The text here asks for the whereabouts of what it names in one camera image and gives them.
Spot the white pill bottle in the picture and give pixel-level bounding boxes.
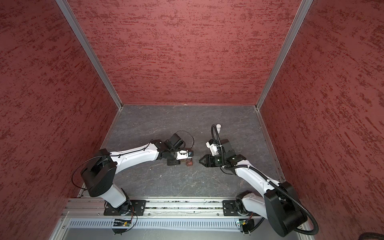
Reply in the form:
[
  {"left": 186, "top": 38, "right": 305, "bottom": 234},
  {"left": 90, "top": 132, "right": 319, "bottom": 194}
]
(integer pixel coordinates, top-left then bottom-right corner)
[{"left": 216, "top": 124, "right": 222, "bottom": 133}]

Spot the brown pill organizer strip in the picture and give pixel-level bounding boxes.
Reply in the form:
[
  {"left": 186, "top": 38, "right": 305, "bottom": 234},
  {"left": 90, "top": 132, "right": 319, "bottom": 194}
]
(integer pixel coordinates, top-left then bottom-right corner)
[{"left": 181, "top": 158, "right": 194, "bottom": 167}]

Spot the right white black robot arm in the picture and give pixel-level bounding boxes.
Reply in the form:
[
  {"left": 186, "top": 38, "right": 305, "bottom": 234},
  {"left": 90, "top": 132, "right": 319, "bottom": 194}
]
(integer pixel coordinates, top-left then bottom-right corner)
[{"left": 199, "top": 140, "right": 308, "bottom": 237}]

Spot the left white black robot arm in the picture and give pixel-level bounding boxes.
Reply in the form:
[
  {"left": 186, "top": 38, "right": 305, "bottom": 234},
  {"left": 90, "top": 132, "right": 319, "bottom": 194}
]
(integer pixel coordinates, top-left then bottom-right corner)
[{"left": 79, "top": 133, "right": 194, "bottom": 217}]

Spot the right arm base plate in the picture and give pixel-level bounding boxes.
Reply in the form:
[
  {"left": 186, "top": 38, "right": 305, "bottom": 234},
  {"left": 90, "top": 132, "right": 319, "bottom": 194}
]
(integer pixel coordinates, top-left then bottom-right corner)
[{"left": 222, "top": 200, "right": 263, "bottom": 217}]

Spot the aluminium front rail frame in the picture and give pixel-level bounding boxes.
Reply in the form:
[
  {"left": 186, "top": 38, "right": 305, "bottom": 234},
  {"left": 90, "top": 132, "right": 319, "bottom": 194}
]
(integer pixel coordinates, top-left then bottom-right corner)
[{"left": 61, "top": 197, "right": 242, "bottom": 219}]

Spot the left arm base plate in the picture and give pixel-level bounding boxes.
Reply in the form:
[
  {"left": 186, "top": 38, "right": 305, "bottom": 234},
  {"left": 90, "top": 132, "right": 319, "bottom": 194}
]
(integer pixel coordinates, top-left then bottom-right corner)
[{"left": 104, "top": 200, "right": 147, "bottom": 216}]

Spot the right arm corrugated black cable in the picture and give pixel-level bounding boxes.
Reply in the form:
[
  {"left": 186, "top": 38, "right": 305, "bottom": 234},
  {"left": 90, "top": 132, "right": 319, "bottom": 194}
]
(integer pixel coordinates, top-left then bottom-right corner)
[{"left": 210, "top": 124, "right": 319, "bottom": 236}]

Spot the white slotted cable duct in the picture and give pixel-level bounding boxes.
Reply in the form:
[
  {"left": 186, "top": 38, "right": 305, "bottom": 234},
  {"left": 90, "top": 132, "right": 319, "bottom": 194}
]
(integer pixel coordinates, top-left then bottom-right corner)
[{"left": 68, "top": 218, "right": 240, "bottom": 232}]

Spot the right aluminium corner post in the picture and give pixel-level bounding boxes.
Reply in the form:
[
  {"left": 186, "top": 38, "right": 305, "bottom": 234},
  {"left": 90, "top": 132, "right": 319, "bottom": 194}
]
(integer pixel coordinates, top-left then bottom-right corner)
[{"left": 255, "top": 0, "right": 314, "bottom": 110}]

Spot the aluminium corner post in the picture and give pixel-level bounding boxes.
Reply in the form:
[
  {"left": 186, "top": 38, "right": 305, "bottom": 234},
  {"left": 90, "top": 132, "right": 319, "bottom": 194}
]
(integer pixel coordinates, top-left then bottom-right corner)
[
  {"left": 255, "top": 0, "right": 314, "bottom": 110},
  {"left": 55, "top": 0, "right": 124, "bottom": 109}
]

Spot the left aluminium corner post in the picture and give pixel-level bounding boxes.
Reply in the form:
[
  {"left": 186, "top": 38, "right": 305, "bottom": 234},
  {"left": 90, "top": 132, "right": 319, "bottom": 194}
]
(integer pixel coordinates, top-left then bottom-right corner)
[{"left": 55, "top": 0, "right": 124, "bottom": 109}]

